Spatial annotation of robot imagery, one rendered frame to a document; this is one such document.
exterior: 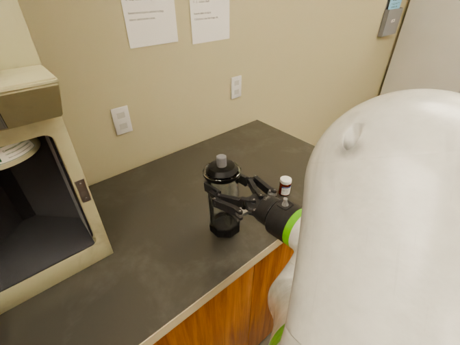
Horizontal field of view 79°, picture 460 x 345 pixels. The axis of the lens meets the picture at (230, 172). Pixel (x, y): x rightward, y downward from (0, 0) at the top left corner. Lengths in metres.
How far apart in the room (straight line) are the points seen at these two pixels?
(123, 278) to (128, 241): 0.14
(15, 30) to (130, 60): 0.60
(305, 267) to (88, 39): 1.07
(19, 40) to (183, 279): 0.67
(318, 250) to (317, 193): 0.03
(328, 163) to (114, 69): 1.08
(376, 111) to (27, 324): 0.90
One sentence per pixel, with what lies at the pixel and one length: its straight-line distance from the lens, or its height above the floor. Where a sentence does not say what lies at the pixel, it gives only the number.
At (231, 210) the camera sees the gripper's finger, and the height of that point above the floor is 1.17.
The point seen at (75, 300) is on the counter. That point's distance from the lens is 0.92.
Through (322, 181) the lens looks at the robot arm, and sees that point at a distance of 0.17.
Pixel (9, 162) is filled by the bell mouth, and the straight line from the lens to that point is 0.75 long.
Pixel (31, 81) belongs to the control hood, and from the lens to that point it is 0.57.
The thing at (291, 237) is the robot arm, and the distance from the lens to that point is 0.62.
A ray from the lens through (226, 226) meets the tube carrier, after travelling 0.87.
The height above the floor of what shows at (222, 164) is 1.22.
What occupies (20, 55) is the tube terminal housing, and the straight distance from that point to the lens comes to 0.67.
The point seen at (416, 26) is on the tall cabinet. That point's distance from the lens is 3.05.
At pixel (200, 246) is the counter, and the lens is 0.92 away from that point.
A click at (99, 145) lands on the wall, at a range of 1.25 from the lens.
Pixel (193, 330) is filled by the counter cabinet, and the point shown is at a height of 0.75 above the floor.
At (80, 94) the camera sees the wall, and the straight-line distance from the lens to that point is 1.17.
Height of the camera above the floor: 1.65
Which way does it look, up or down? 36 degrees down
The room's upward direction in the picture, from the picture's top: straight up
